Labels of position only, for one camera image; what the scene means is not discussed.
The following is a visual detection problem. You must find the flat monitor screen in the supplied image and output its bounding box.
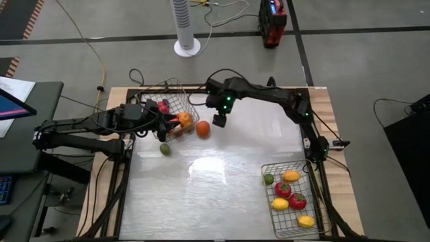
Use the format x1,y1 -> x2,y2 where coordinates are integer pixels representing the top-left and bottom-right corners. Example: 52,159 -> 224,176
0,87 -> 38,121

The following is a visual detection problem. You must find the black mat striped edge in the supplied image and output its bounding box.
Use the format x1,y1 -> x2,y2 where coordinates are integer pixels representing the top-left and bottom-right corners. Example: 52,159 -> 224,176
0,0 -> 45,40

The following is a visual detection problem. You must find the yellow lemon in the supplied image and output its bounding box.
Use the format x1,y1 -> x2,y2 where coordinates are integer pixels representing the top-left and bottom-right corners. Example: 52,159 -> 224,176
271,197 -> 290,212
297,214 -> 316,229
282,169 -> 302,183

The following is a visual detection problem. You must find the white tower fan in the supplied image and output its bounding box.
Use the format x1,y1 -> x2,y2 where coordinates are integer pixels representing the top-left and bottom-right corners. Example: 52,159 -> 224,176
169,0 -> 202,58

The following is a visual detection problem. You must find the black keyboard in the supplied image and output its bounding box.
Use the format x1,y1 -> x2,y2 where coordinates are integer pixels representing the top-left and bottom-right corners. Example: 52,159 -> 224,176
0,174 -> 14,206

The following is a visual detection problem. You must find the metal wire basket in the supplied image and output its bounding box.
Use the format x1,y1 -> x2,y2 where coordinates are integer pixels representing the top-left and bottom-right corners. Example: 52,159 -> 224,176
261,159 -> 332,240
139,79 -> 201,142

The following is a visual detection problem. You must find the yellow hanging cable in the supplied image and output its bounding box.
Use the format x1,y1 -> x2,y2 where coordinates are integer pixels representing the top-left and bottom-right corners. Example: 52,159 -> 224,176
54,0 -> 107,114

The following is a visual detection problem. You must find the white paper sheet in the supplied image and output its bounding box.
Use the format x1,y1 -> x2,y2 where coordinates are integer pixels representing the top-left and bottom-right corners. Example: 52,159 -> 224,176
0,75 -> 36,138

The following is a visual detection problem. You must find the orange bell pepper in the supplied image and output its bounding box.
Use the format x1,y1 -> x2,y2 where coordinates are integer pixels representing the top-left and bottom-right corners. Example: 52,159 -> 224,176
177,111 -> 195,129

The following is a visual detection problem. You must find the red tomato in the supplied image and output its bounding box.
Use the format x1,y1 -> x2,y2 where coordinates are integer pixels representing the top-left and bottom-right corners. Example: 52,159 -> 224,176
288,192 -> 308,211

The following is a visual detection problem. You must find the red black power station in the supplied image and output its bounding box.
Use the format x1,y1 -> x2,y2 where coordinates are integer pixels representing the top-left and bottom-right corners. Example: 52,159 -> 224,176
257,0 -> 288,49

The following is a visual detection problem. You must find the orange fruit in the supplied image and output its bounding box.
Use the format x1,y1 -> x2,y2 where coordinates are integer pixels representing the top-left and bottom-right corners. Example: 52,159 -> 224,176
196,120 -> 212,138

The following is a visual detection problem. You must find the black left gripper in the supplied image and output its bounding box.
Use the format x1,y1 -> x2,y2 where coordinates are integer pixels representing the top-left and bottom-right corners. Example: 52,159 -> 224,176
144,98 -> 182,142

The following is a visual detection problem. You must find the black computer case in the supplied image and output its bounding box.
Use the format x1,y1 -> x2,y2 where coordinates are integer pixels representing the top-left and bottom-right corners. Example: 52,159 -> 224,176
382,110 -> 430,238

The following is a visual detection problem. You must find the black desk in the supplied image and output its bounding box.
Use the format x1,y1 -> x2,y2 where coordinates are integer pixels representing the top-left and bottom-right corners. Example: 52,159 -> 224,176
0,80 -> 65,175

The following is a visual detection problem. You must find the white floor cable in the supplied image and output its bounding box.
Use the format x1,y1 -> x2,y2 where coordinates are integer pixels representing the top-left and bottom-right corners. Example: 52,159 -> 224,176
189,0 -> 251,56

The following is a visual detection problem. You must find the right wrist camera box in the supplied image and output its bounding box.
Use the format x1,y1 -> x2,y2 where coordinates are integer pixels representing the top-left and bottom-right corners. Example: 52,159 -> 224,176
212,113 -> 228,128

